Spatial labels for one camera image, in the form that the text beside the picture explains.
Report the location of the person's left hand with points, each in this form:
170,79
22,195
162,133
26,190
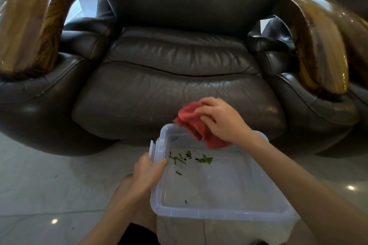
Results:
148,174

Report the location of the person's right hand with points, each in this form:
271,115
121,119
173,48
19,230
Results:
227,122

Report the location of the red cloth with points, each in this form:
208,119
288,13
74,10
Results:
192,124

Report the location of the green leaf pieces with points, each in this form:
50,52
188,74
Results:
207,160

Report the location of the clear plastic bin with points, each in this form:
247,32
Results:
230,190

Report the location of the person's right forearm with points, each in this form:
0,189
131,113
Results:
310,190

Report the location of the person's left forearm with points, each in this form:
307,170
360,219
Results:
115,219

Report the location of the person's right leg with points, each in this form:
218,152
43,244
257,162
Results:
302,233

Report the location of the neighbouring sofa wooden armrest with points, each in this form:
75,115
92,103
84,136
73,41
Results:
359,46

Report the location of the black shorts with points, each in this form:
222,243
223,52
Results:
135,236

